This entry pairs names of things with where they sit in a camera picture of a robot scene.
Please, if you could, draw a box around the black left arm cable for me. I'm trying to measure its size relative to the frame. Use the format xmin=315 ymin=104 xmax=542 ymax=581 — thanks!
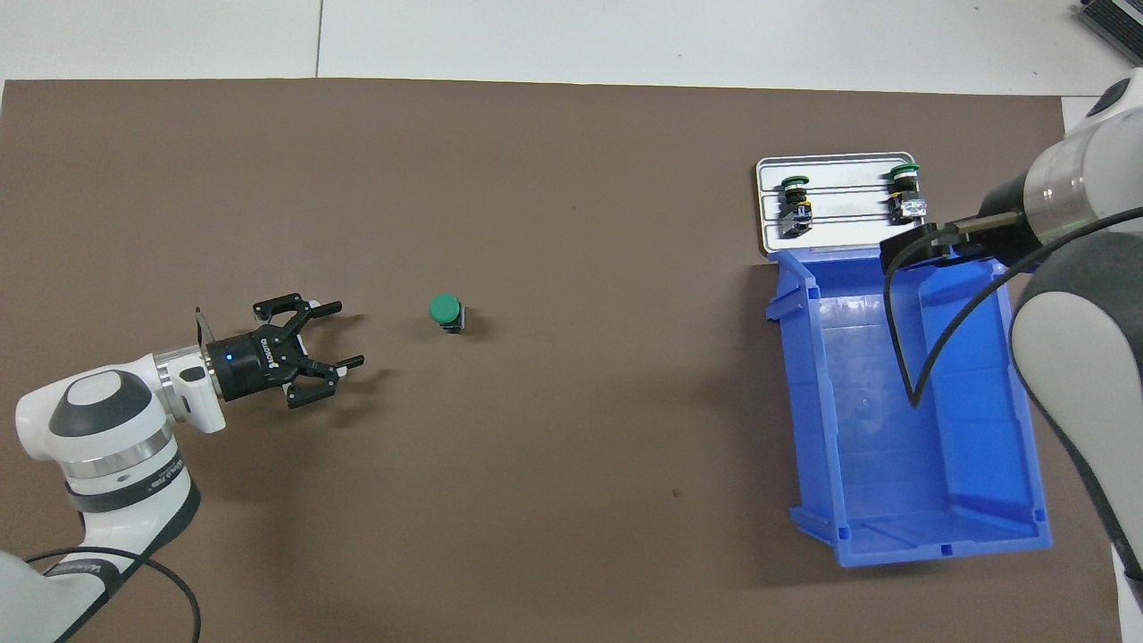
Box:
xmin=25 ymin=545 xmax=203 ymax=643

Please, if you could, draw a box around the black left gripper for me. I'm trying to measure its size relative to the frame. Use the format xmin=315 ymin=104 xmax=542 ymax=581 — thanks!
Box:
xmin=204 ymin=292 xmax=366 ymax=411

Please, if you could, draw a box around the green push button switch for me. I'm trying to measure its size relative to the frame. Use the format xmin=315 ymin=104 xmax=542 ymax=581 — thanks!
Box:
xmin=429 ymin=293 xmax=468 ymax=337
xmin=887 ymin=163 xmax=930 ymax=224
xmin=777 ymin=176 xmax=815 ymax=238

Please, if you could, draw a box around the grey ribbed device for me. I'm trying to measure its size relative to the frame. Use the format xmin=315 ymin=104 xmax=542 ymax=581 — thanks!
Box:
xmin=1076 ymin=0 xmax=1143 ymax=47

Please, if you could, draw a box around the blue plastic storage bin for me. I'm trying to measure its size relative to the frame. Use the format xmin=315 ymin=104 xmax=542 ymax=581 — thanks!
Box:
xmin=765 ymin=239 xmax=1053 ymax=570

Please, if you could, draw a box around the silver metal tray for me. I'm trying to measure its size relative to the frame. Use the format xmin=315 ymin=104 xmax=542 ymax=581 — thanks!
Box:
xmin=756 ymin=152 xmax=930 ymax=260

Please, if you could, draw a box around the brown table mat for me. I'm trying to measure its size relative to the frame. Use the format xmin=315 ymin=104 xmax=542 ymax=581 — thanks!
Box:
xmin=0 ymin=79 xmax=1122 ymax=643

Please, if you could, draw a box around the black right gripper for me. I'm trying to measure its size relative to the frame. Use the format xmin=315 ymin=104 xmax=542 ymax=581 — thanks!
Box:
xmin=880 ymin=172 xmax=1041 ymax=276

